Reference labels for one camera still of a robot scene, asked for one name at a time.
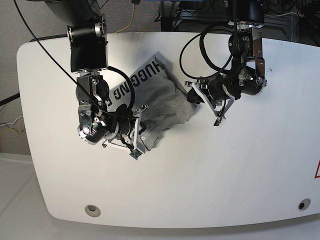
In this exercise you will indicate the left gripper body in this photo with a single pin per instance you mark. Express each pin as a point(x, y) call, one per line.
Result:
point(218, 94)

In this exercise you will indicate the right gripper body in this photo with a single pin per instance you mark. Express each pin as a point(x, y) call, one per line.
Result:
point(126, 136)

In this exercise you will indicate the grey T-shirt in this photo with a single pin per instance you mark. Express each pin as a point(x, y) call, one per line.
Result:
point(155, 86)

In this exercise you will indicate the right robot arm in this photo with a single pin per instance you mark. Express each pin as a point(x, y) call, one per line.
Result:
point(87, 34)

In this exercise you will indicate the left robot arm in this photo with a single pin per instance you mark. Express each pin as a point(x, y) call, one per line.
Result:
point(244, 71)

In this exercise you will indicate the black table leg base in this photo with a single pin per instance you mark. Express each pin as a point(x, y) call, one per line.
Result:
point(166, 24)

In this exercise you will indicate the left table grommet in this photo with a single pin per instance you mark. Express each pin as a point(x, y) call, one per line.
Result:
point(92, 211)

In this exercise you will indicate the table grommet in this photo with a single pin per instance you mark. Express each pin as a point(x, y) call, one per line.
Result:
point(92, 211)
point(304, 204)

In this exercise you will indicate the right table grommet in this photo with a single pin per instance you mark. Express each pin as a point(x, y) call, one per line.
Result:
point(304, 204)

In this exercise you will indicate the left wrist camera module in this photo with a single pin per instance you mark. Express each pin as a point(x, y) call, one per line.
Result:
point(137, 152)

